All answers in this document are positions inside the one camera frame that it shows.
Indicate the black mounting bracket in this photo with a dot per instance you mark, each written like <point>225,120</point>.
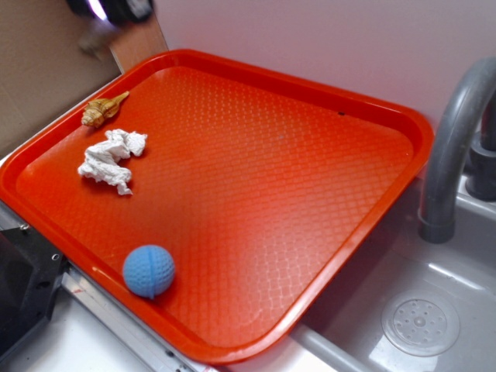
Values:
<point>31,274</point>

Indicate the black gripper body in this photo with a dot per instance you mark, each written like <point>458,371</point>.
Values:
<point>117,12</point>

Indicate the light wooden board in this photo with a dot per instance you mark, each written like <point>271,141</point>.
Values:
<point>138,43</point>

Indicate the grey plastic sink basin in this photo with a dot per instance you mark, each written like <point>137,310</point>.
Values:
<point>343,327</point>

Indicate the brown wood chip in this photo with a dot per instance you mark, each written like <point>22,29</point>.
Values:
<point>95,40</point>

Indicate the dark grey faucet knob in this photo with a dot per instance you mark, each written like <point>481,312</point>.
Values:
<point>481,179</point>

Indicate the grey curved faucet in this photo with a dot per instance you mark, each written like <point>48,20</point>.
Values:
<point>471,109</point>

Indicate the brown cardboard panel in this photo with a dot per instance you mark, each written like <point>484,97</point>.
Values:
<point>43,70</point>

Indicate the round sink drain strainer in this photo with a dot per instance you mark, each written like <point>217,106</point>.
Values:
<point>421,327</point>

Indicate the crumpled white tissue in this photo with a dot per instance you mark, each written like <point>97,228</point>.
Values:
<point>101,161</point>

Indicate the blue dimpled ball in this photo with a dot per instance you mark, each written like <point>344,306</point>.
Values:
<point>148,271</point>

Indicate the red plastic tray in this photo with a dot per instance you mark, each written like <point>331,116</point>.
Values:
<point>260,186</point>

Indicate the tan spiral seashell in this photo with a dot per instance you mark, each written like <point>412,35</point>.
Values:
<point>100,110</point>

